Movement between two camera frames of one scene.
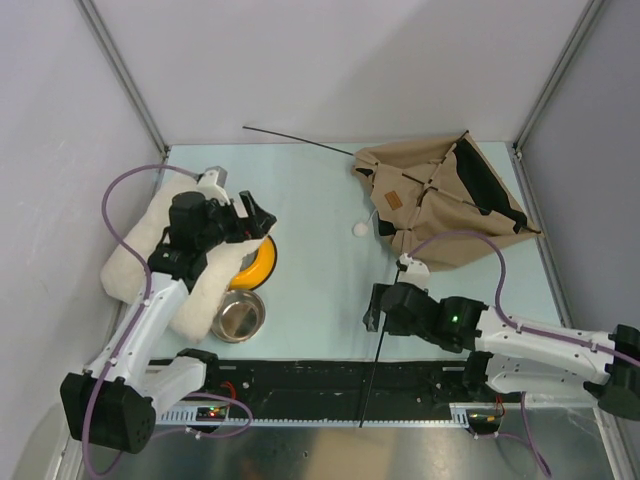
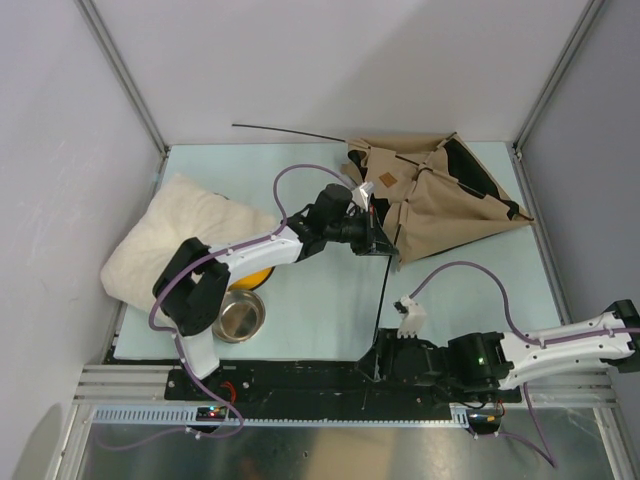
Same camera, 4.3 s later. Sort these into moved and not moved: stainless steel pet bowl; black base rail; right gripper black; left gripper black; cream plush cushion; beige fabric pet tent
Moved: left gripper black; beige fabric pet tent; right gripper black
Not moved: cream plush cushion; black base rail; stainless steel pet bowl
